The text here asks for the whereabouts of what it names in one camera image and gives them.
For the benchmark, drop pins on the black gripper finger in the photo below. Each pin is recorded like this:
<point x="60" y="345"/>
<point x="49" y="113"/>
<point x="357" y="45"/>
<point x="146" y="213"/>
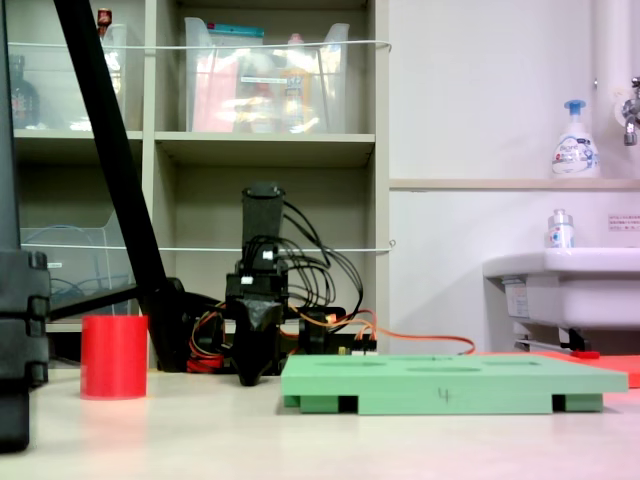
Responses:
<point x="265" y="320"/>
<point x="246" y="345"/>

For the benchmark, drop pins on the red cylinder block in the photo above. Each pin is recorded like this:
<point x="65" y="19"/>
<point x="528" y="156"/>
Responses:
<point x="114" y="357"/>

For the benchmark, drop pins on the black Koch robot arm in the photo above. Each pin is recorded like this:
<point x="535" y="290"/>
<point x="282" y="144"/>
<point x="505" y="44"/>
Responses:
<point x="262" y="215"/>

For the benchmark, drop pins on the red base clamp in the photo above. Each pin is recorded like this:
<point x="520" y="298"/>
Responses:
<point x="205" y="362"/>

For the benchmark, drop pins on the small circuit board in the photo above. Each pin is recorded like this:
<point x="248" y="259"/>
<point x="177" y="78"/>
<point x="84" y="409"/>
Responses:
<point x="367" y="350"/>

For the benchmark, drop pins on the beige shelf unit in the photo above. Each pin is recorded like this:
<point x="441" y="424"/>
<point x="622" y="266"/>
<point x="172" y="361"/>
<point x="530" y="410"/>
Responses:
<point x="265" y="136"/>

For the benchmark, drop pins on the black tripod brace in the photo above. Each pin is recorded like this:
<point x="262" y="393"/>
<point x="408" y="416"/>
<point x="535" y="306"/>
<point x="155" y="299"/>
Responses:
<point x="95" y="302"/>

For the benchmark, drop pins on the green shape sorter board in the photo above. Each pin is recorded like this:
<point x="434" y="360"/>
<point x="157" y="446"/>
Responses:
<point x="425" y="390"/>

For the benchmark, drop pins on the clear storage bin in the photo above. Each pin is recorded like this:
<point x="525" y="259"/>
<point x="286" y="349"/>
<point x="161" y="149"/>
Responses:
<point x="260" y="90"/>
<point x="60" y="90"/>
<point x="75" y="260"/>

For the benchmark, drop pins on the pink-capped bottle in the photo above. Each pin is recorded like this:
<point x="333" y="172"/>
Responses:
<point x="296" y="85"/>

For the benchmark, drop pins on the black notched tripod leg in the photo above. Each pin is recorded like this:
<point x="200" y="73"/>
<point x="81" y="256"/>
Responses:
<point x="20" y="350"/>

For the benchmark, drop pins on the teal-edged pouch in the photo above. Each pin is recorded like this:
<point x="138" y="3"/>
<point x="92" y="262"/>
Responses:
<point x="235" y="35"/>

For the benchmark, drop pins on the dark glass bottle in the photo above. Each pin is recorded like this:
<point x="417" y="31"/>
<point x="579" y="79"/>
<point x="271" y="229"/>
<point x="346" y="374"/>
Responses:
<point x="24" y="100"/>

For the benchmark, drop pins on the small clear bottle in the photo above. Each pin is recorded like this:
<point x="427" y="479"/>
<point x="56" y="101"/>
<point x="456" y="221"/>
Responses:
<point x="560" y="232"/>

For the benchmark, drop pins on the white sink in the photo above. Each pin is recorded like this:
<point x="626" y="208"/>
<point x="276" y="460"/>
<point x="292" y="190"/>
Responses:
<point x="575" y="285"/>

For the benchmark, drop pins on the white foam soap bottle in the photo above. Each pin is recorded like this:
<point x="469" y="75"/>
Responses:
<point x="575" y="150"/>

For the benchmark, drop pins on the metal faucet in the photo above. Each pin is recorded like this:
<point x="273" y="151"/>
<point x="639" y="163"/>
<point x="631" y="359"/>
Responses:
<point x="631" y="112"/>

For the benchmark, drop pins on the white wall label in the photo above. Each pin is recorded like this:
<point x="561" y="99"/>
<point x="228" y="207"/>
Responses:
<point x="624" y="222"/>

